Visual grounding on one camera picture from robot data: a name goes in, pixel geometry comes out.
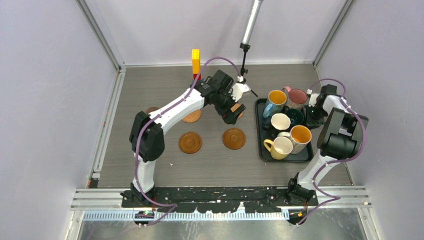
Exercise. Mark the dark green mug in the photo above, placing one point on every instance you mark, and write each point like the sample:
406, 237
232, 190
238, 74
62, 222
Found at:
296, 117

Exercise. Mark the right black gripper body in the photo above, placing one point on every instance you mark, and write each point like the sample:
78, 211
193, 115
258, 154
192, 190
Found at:
314, 116

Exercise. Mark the woven orange coaster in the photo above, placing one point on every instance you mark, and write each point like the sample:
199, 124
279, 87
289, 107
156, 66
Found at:
193, 116
235, 107

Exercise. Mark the white floral mug orange inside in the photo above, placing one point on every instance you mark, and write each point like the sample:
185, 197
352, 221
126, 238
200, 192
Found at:
299, 135

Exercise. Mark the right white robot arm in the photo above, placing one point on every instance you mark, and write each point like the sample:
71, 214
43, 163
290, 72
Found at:
340, 140

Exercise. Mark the yellow mug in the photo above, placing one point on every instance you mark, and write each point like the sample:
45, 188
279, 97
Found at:
279, 148

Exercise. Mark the black plastic tray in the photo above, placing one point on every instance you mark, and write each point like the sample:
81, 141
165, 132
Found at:
305, 156

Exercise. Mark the brown ringed coaster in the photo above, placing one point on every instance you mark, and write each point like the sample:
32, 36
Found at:
190, 142
234, 138

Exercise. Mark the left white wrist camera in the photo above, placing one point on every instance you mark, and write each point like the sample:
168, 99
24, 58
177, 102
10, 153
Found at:
239, 88

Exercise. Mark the black mug white inside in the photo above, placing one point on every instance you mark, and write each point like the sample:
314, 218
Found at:
279, 122

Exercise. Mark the dark walnut coaster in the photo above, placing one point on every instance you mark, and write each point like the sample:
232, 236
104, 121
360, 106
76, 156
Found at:
151, 109

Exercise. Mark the aluminium front rail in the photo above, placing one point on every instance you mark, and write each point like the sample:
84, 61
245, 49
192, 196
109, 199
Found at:
105, 204

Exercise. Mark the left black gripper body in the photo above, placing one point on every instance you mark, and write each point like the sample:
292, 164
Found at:
224, 103

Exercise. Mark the blue mug orange inside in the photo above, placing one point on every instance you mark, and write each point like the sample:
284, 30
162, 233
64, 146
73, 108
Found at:
276, 100

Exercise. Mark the pink mug maroon inside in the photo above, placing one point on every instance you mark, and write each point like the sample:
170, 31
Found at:
296, 98

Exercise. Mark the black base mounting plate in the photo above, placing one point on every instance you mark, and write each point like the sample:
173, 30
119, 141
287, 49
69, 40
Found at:
259, 199

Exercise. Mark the brown ringed coaster front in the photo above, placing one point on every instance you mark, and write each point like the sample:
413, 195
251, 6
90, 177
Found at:
190, 142

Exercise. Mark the yellow red blue block tower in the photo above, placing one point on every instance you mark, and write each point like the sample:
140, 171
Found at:
196, 64

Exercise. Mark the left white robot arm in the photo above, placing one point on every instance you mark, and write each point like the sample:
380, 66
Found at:
148, 130

